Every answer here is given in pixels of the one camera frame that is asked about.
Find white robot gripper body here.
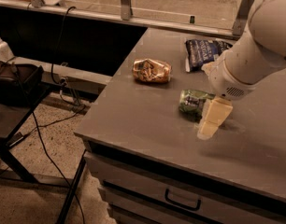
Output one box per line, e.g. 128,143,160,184
207,51,259,100

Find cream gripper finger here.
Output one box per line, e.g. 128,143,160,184
201,62,216,77
197,97,233,140

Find green soda can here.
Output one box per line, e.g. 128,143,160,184
179,89,215,115

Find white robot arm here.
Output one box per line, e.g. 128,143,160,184
197,0,286,140

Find crushed orange soda can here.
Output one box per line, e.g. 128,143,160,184
132,59,172,83

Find blue chip bag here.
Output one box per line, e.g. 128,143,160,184
185,39,233,73

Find grey drawer cabinet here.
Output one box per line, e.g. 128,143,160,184
85,141,286,224

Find black bag on table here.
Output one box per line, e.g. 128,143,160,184
0,61,43,106

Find white spray bottle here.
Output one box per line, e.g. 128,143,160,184
0,37,14,61

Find black side table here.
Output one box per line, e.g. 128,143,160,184
0,83,85,224

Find metal railing post right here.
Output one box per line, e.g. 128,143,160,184
232,0,254,36

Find black drawer handle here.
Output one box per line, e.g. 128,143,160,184
164,188,202,212

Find metal railing post centre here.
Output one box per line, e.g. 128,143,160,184
121,0,133,21

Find black power cable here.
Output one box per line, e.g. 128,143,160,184
50,6,87,107

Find black floor cable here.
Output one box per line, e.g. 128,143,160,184
6,105,87,224

